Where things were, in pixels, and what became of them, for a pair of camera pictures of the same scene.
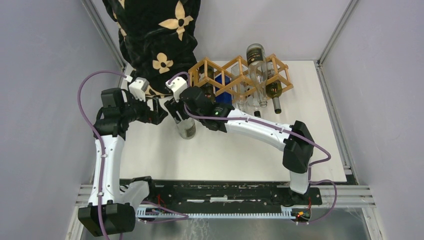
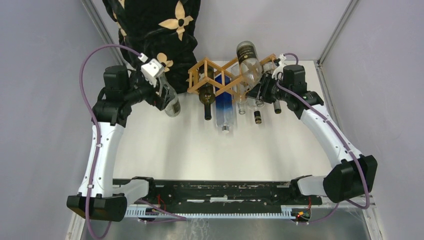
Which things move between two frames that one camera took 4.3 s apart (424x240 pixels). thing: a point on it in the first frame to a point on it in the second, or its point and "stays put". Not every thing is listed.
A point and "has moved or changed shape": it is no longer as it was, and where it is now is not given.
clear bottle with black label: x=256 y=54 has moved or changed shape
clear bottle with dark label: x=186 y=128 has moved or changed shape
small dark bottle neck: x=257 y=113 stays put
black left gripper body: x=141 y=112 to x=147 y=92
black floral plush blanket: x=160 y=36 stays put
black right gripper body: x=173 y=106 to x=271 y=91
